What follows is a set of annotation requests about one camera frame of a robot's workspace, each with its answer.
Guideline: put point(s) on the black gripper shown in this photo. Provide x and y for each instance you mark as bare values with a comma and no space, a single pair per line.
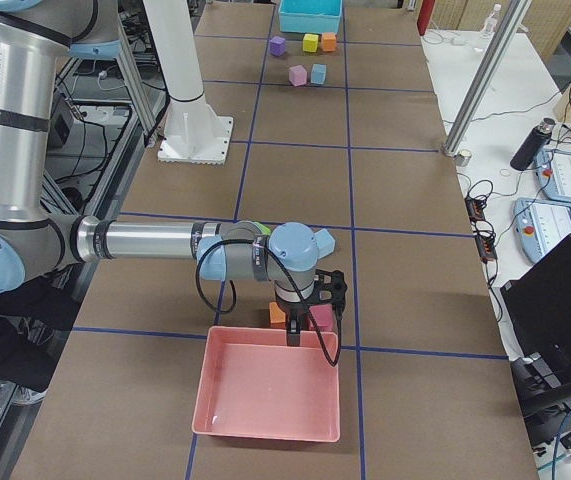
295,314

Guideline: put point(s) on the light blue foam block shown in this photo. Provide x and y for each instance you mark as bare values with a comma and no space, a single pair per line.
325,242

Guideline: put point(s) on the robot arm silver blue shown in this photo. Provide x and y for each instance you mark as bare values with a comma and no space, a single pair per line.
33,242

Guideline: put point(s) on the orange block near pink tray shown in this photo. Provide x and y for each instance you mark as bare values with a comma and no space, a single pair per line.
277,317

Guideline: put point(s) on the magenta block near pink tray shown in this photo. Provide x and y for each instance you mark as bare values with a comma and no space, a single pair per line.
323,316

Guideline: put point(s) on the pink plastic tray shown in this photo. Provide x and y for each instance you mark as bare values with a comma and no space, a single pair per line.
254,385

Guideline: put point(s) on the green foam block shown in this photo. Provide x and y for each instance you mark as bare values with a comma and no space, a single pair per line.
264,229

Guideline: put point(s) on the small metal cylinder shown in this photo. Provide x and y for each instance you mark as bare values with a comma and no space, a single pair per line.
463,158

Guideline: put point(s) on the lilac pink foam block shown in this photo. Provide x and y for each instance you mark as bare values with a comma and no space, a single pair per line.
297,75

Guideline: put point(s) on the black laptop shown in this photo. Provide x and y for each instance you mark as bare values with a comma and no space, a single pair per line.
539,304

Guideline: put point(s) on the teach pendant near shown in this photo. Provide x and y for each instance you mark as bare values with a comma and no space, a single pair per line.
541,225

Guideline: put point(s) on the teach pendant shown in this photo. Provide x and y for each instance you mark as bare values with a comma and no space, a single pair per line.
553,169
541,225

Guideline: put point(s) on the dark purple block near bin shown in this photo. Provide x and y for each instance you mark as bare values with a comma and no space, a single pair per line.
277,46

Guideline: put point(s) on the orange block near bin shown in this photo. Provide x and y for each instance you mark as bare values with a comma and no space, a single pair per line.
328,42

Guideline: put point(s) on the yellow foam block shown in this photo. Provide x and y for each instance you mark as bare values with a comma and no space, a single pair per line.
310,43

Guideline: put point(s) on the black water bottle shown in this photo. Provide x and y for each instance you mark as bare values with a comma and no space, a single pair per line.
538,137

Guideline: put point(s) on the blue plastic bin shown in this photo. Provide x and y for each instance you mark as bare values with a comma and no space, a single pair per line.
310,16

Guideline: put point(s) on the teach pendant far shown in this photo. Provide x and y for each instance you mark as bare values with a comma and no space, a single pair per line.
553,169

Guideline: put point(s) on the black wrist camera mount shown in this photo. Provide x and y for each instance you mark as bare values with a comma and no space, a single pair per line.
330,288

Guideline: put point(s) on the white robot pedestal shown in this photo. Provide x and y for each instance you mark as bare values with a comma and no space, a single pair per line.
193,132

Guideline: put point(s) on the aluminium frame post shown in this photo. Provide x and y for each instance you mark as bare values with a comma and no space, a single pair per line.
488,66

